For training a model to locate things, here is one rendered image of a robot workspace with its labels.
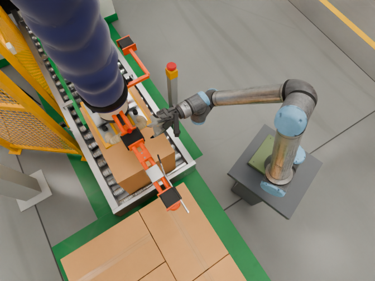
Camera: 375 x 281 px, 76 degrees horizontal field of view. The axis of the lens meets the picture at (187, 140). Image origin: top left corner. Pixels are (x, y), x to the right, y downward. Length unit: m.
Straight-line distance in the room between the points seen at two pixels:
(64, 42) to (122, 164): 0.87
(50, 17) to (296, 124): 0.86
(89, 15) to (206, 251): 1.56
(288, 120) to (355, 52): 3.06
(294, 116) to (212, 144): 1.69
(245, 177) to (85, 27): 1.33
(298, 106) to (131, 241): 1.40
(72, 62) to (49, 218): 1.96
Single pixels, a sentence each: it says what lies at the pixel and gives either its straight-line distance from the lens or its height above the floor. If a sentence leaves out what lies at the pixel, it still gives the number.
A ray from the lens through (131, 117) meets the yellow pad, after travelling 1.40.
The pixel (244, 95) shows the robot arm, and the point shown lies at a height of 1.37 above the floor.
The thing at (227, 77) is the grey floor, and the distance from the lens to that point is 3.04.
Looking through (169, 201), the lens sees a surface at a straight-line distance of 1.10.
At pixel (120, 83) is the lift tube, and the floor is 1.47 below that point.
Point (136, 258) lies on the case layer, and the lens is 1.86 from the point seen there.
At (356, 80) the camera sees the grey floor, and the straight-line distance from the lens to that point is 3.68.
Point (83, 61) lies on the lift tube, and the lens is 0.93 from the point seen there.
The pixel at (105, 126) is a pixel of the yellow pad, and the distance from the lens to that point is 1.38.
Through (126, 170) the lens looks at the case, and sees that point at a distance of 1.51.
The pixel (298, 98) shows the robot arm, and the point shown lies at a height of 1.60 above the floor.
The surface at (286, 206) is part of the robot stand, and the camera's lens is 1.79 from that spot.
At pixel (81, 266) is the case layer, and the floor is 0.54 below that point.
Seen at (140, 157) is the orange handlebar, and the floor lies 1.28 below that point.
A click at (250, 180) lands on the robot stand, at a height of 0.75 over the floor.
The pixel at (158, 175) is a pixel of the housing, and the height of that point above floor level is 1.28.
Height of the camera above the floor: 2.38
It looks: 68 degrees down
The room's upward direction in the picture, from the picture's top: 5 degrees clockwise
